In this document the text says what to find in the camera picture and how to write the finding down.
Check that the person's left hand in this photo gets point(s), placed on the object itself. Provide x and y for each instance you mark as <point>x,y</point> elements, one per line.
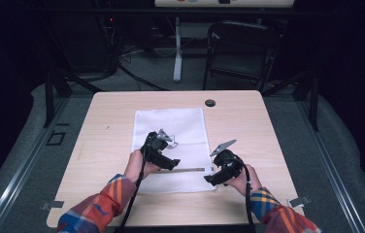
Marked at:
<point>133,168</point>

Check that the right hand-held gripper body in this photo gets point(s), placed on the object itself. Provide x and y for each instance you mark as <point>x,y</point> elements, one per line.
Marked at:
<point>230,163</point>

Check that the short black tape strip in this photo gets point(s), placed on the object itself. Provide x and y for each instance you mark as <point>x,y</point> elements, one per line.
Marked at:
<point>62,124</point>

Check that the person's right hand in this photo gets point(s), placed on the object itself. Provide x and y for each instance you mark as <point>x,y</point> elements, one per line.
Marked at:
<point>255,181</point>

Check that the black metal stand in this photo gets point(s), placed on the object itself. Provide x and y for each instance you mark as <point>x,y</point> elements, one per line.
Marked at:
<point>315,103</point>
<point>49,97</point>

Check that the white table leg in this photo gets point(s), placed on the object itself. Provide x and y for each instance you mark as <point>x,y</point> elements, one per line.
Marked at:
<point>178,58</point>

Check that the black folding chair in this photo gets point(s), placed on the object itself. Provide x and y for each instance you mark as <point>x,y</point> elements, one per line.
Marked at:
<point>242,35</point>

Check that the aluminium floor rail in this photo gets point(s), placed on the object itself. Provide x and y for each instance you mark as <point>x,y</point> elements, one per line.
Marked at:
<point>329,168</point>
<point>25,168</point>

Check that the grey table bracket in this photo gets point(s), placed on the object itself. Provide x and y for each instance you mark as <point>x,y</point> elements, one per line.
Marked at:
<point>298,201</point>
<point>52,205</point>

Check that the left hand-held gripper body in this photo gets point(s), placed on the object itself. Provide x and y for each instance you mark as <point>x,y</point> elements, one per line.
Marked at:
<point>153,149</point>

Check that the dark computer tower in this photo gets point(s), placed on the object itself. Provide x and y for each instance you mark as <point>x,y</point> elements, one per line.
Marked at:
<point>86,42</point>

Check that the white cloth towel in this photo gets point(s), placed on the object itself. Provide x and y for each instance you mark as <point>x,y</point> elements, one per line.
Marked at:
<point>187,126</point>

